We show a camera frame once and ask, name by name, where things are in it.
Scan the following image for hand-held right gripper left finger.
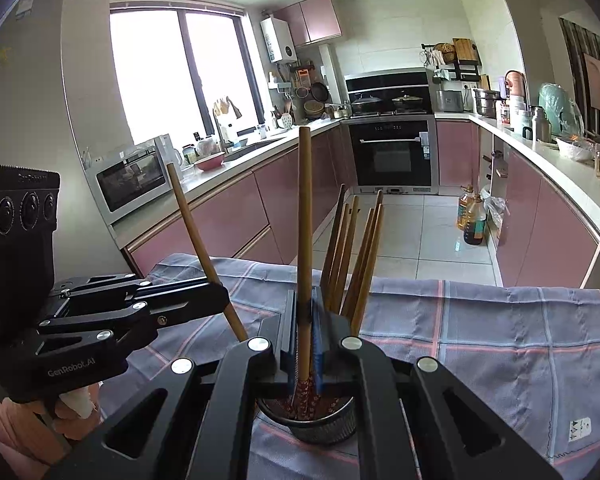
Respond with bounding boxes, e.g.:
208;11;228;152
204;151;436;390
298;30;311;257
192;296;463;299
45;287;301;480

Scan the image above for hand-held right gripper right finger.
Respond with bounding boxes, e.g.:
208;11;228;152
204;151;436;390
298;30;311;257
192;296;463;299
311;285;563;480

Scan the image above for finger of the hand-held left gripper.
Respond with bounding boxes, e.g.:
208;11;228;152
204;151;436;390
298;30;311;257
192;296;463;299
37;300;230;341
51;273;229;307

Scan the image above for black mesh utensil holder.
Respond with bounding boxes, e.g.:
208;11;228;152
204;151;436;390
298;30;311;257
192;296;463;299
254;394;358;445

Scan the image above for person's left hand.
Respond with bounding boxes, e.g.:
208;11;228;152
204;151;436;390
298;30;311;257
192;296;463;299
47;382;101;441

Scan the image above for pink kitchen base cabinets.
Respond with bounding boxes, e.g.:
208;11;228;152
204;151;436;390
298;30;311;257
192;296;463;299
122;119;600;291

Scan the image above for white microwave oven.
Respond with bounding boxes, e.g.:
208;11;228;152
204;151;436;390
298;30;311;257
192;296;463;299
94;135;178;226

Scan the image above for pink bowl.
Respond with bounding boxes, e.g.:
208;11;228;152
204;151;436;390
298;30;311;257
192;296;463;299
194;152;227;172

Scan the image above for blue-grey checked tablecloth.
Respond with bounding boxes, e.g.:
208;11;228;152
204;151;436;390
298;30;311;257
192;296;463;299
97;252;600;480

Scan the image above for steel sink faucet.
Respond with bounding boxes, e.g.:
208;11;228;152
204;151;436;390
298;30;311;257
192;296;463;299
212;110;231;153

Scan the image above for silver refrigerator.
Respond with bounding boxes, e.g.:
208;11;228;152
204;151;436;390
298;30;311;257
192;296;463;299
0;0;131;281

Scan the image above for cooking oil bottle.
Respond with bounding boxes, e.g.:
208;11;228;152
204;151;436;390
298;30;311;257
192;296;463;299
456;185;476;231
461;194;487;247

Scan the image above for black built-in oven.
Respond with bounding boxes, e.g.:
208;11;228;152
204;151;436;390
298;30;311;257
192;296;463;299
347;119;437;193

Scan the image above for kitchen window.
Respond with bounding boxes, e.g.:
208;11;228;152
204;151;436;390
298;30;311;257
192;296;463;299
109;2;261;146

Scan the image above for black wok with lid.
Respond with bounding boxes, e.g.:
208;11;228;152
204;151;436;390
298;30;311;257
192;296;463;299
351;92;383;113
391;91;425;111

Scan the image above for black range hood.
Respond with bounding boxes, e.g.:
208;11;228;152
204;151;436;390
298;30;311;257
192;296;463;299
344;67;433;116

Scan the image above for silver toaster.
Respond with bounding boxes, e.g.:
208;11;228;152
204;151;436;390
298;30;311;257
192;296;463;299
436;90;465;113

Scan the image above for white water heater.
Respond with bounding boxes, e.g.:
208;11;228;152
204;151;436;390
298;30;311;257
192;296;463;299
260;16;297;65

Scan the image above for steel stock pot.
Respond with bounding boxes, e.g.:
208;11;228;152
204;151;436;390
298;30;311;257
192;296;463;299
472;87;501;118

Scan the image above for white kitchen countertop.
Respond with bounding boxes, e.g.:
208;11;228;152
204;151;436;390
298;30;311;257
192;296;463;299
112;112;600;241

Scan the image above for pink electric kettle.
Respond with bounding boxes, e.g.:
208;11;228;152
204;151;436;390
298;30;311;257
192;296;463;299
504;70;527;111

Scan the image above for teal plastic bag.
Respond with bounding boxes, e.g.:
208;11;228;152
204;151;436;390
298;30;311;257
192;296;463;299
539;82;583;138

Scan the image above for black wall shelf rack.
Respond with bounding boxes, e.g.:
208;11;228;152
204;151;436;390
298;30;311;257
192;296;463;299
432;57;482;83

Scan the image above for pink wall cabinets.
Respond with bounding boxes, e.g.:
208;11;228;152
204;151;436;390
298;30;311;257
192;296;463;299
272;0;343;48

